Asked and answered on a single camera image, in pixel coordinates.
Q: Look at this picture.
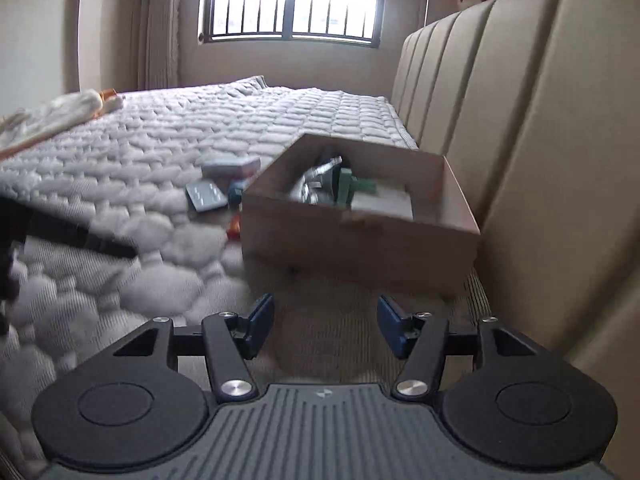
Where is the red lighter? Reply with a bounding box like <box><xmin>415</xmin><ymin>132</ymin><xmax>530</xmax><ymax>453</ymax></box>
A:
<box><xmin>226</xmin><ymin>214</ymin><xmax>241</xmax><ymax>240</ymax></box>

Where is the white product box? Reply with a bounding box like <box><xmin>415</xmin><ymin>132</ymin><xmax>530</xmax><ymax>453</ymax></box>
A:
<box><xmin>350</xmin><ymin>181</ymin><xmax>413</xmax><ymax>220</ymax></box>

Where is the grey remote control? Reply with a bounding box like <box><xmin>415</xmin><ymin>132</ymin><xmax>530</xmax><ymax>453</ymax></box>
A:
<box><xmin>186</xmin><ymin>180</ymin><xmax>228</xmax><ymax>214</ymax></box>

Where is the clear plastic bag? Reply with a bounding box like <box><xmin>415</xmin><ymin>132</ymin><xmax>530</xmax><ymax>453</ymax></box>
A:
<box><xmin>288</xmin><ymin>156</ymin><xmax>344</xmax><ymax>206</ymax></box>

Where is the green toy block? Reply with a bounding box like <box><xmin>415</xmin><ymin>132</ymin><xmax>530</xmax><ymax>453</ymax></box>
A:
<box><xmin>335</xmin><ymin>168</ymin><xmax>378</xmax><ymax>208</ymax></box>

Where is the white orange plush toy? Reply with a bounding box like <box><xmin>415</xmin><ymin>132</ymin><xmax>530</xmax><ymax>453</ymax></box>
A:
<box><xmin>1</xmin><ymin>89</ymin><xmax>124</xmax><ymax>159</ymax></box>

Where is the pink cardboard box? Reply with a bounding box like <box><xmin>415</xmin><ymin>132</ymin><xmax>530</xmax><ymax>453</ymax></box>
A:
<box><xmin>241</xmin><ymin>134</ymin><xmax>480</xmax><ymax>295</ymax></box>

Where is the beige padded headboard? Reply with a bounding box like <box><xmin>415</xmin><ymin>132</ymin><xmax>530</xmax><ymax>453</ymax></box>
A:
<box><xmin>392</xmin><ymin>0</ymin><xmax>639</xmax><ymax>479</ymax></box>

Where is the beige curtain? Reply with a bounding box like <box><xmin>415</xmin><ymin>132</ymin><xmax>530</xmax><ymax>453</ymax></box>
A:
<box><xmin>138</xmin><ymin>0</ymin><xmax>180</xmax><ymax>90</ymax></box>

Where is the barred window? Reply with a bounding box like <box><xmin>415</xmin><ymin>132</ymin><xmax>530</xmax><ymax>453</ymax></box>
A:
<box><xmin>198</xmin><ymin>0</ymin><xmax>384</xmax><ymax>48</ymax></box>

